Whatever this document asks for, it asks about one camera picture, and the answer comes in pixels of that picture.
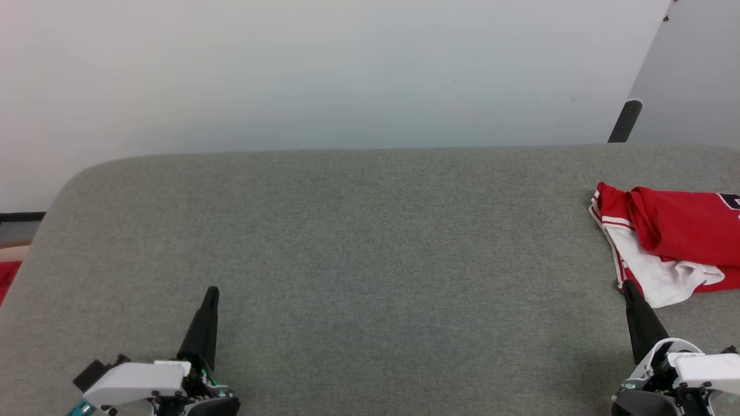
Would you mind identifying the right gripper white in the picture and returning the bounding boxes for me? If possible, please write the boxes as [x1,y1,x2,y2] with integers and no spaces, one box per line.
[612,280,740,416]

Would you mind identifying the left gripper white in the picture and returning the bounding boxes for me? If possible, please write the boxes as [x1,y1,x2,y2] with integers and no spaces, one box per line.
[84,286,241,416]

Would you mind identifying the red and white jersey shirt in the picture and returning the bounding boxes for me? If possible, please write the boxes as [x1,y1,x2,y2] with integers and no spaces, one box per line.
[589,182,740,309]

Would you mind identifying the red cloth in basket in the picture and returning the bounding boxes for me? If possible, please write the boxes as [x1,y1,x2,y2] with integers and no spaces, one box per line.
[0,261,23,305]

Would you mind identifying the beige plastic laundry basket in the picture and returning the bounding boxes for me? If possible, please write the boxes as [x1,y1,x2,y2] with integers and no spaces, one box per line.
[0,243,31,264]

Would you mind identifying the black pole with white tip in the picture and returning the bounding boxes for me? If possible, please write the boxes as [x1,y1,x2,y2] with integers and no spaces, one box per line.
[607,99,643,144]

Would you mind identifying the grey board panel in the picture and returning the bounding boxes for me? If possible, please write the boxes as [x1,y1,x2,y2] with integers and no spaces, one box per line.
[627,0,740,148]

